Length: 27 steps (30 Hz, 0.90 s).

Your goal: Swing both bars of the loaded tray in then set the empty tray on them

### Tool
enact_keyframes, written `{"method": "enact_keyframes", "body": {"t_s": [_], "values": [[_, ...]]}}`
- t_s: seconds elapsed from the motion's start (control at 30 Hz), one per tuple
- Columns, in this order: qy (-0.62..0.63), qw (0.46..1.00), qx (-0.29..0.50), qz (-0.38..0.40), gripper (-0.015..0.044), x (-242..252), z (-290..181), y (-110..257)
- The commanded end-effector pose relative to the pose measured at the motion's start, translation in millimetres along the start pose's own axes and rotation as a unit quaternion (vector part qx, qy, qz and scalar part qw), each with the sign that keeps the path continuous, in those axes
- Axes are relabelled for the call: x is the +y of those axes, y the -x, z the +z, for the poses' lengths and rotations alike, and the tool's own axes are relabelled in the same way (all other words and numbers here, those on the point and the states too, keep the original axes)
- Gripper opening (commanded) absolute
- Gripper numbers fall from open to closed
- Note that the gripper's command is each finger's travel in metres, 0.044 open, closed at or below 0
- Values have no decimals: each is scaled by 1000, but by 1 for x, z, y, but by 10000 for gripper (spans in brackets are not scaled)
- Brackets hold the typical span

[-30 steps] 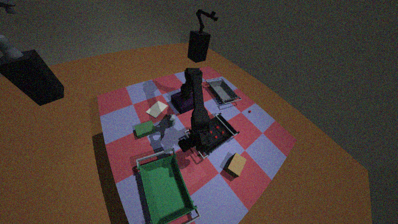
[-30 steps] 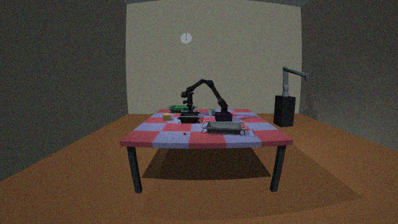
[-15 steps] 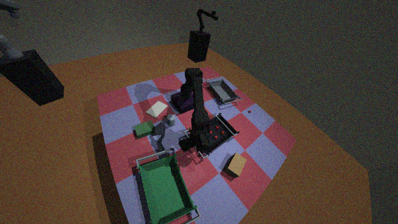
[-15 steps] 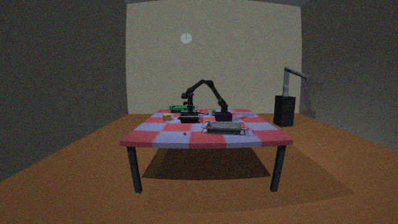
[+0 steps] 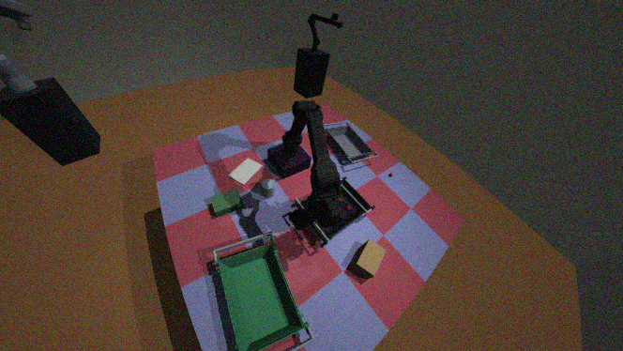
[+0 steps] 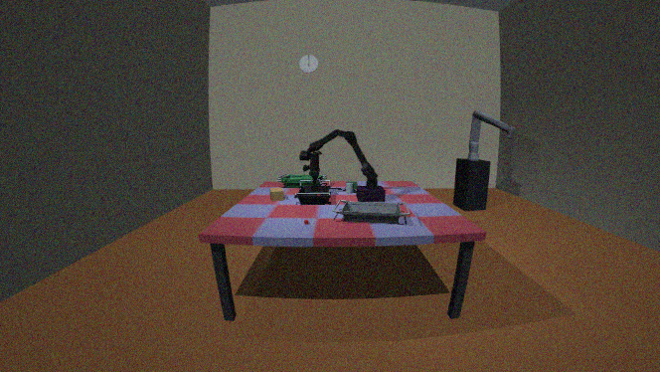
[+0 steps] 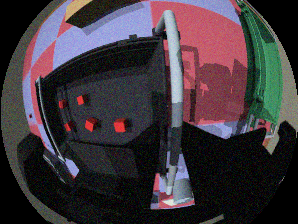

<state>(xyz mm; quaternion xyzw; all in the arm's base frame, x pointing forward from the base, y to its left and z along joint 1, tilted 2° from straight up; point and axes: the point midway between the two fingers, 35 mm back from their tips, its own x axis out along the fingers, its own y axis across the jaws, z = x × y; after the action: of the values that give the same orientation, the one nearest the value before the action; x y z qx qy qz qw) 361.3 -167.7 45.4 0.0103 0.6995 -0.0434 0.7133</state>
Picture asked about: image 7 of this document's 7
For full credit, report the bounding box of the small red block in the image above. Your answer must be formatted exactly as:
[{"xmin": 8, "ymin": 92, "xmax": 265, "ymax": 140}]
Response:
[
  {"xmin": 113, "ymin": 119, "xmax": 128, "ymax": 132},
  {"xmin": 85, "ymin": 117, "xmax": 97, "ymax": 132},
  {"xmin": 59, "ymin": 99, "xmax": 67, "ymax": 108}
]

